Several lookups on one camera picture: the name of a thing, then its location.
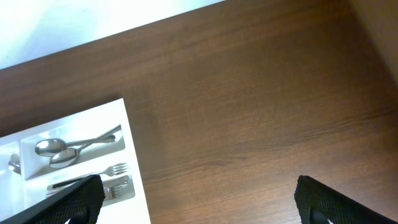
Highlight white cutlery tray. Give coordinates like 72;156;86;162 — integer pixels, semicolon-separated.
1;99;150;224

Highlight steel fork horizontal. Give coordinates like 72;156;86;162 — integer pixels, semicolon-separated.
47;163;129;190

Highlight steel fork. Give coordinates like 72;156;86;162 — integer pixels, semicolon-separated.
104;184;127;201

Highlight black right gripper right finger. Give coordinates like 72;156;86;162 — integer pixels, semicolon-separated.
294;175;397;224

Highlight steel fork slanted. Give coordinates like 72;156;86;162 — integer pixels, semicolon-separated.
45;175;132;198

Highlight small steel teaspoon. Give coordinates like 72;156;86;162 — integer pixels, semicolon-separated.
8;154;21;175

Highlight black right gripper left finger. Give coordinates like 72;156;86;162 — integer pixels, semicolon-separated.
1;175;105;224

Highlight steel tablespoon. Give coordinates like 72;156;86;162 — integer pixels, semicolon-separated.
35;134;116;157
49;124;122;169

